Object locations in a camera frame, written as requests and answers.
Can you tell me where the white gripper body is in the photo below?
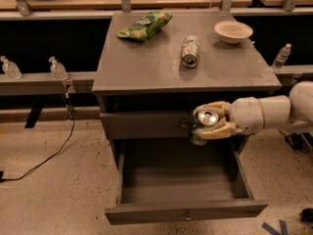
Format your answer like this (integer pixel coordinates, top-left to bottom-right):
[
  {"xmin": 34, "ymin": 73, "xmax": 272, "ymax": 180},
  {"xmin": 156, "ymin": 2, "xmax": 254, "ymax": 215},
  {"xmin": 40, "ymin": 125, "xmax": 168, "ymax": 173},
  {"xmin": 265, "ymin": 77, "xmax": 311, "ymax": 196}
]
[{"xmin": 227, "ymin": 97, "xmax": 264, "ymax": 135}]

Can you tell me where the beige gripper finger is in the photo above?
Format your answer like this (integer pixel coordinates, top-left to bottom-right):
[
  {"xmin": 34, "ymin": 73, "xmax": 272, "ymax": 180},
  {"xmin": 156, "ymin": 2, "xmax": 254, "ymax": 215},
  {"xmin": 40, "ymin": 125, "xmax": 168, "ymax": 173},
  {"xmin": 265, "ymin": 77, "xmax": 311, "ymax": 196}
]
[
  {"xmin": 193, "ymin": 101, "xmax": 230, "ymax": 119},
  {"xmin": 196, "ymin": 117, "xmax": 242, "ymax": 140}
]

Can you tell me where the green soda can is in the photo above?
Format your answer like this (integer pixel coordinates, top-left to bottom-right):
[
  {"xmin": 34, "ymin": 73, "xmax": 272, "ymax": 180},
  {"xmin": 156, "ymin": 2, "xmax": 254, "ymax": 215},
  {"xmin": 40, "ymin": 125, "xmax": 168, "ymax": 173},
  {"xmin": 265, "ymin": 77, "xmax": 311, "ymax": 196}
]
[{"xmin": 189, "ymin": 110, "xmax": 219, "ymax": 146}]

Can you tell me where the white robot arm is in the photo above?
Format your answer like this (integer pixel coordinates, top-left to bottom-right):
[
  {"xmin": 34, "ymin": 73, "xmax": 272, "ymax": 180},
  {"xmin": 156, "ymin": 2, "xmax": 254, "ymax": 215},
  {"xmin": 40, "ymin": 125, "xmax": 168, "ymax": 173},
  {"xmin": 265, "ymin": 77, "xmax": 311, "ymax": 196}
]
[{"xmin": 193, "ymin": 81, "xmax": 313, "ymax": 140}]

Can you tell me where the closed grey upper drawer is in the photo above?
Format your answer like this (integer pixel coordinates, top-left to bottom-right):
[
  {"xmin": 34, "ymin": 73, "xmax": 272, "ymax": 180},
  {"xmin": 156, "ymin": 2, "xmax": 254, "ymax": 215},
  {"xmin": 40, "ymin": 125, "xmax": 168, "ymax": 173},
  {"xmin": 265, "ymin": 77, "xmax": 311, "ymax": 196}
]
[{"xmin": 100, "ymin": 111, "xmax": 193, "ymax": 140}]

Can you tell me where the green white can lying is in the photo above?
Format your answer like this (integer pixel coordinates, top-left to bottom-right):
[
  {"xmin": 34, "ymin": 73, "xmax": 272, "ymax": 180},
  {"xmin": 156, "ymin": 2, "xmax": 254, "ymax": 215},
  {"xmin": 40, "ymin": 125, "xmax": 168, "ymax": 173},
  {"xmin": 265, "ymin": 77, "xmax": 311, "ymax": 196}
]
[{"xmin": 181, "ymin": 35, "xmax": 201, "ymax": 69}]

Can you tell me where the grey drawer cabinet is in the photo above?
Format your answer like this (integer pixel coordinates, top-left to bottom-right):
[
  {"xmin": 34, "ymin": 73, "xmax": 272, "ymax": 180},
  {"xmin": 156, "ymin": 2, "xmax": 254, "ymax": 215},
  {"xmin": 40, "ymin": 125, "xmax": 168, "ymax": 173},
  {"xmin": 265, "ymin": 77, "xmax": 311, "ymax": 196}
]
[{"xmin": 92, "ymin": 10, "xmax": 281, "ymax": 156}]

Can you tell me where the open grey middle drawer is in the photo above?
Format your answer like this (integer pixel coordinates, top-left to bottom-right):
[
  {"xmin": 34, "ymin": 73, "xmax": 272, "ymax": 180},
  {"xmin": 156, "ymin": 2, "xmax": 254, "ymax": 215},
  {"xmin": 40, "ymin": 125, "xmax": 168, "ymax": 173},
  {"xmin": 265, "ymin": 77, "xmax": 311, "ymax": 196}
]
[{"xmin": 105, "ymin": 138, "xmax": 268, "ymax": 225}]

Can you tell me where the clear bottle right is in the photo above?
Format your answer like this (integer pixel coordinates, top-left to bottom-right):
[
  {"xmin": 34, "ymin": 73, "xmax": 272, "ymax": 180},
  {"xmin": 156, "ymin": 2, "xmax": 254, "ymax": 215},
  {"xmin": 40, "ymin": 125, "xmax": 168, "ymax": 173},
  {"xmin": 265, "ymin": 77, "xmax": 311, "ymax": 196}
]
[{"xmin": 271, "ymin": 43, "xmax": 291, "ymax": 72}]

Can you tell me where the clear bottle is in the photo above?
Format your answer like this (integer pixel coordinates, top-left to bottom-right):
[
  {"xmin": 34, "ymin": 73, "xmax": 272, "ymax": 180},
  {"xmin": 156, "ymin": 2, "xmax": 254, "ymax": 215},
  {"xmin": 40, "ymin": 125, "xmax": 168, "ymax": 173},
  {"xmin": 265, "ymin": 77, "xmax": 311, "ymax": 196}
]
[
  {"xmin": 0, "ymin": 56, "xmax": 22, "ymax": 79},
  {"xmin": 271, "ymin": 43, "xmax": 291, "ymax": 72},
  {"xmin": 49, "ymin": 56, "xmax": 68, "ymax": 80}
]

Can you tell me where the white paper bowl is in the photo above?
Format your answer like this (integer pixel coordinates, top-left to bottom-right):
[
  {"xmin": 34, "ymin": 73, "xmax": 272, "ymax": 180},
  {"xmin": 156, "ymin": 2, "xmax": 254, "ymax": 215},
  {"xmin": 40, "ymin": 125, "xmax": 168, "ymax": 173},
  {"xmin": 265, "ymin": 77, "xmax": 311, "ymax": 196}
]
[{"xmin": 214, "ymin": 21, "xmax": 253, "ymax": 44}]

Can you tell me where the green chip bag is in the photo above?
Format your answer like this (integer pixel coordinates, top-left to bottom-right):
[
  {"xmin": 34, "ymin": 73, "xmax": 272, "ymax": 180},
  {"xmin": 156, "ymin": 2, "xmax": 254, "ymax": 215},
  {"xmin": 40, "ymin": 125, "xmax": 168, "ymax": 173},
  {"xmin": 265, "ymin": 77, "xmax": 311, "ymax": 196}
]
[{"xmin": 117, "ymin": 11, "xmax": 172, "ymax": 42}]

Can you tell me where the clear bottle far left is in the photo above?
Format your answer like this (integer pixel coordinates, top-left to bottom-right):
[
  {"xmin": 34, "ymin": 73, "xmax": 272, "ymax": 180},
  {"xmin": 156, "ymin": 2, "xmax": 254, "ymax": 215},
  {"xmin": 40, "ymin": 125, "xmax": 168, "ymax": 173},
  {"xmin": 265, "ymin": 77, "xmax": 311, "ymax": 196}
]
[{"xmin": 0, "ymin": 56, "xmax": 22, "ymax": 79}]

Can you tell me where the black cables right floor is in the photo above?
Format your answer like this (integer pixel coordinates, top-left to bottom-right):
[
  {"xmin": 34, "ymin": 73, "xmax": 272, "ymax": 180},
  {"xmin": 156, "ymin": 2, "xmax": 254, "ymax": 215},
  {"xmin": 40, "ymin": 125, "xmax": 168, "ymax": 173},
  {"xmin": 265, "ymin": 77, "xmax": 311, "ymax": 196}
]
[{"xmin": 280, "ymin": 130, "xmax": 313, "ymax": 155}]

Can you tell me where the grey metal rail shelf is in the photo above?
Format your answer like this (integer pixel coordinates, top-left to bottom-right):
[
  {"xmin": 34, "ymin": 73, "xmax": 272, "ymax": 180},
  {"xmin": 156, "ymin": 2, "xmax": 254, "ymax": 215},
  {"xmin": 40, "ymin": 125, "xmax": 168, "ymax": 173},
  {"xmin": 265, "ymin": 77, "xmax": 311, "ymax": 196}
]
[{"xmin": 0, "ymin": 71, "xmax": 96, "ymax": 96}]

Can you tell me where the black floor cable left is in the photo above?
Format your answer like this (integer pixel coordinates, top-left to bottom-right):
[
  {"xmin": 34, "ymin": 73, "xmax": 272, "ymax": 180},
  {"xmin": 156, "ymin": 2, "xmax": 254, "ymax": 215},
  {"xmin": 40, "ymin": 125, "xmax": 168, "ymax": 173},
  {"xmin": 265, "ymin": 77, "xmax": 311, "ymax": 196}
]
[{"xmin": 0, "ymin": 93, "xmax": 76, "ymax": 183}]

